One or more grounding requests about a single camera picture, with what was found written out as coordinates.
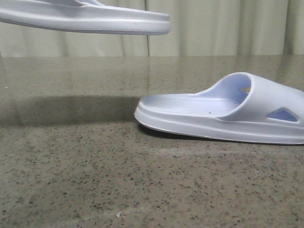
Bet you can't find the light blue slipper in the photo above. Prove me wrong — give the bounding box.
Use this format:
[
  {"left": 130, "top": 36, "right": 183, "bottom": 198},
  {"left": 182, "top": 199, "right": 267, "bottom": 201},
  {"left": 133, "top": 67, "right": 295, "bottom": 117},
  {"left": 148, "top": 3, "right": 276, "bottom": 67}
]
[
  {"left": 0, "top": 0, "right": 171, "bottom": 35},
  {"left": 134, "top": 72, "right": 304, "bottom": 144}
]

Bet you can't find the pale green curtain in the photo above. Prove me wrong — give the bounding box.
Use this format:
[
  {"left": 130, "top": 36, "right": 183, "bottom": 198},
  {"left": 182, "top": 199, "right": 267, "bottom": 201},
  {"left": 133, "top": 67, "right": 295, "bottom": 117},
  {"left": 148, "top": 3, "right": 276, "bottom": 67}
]
[{"left": 0, "top": 0, "right": 304, "bottom": 57}]

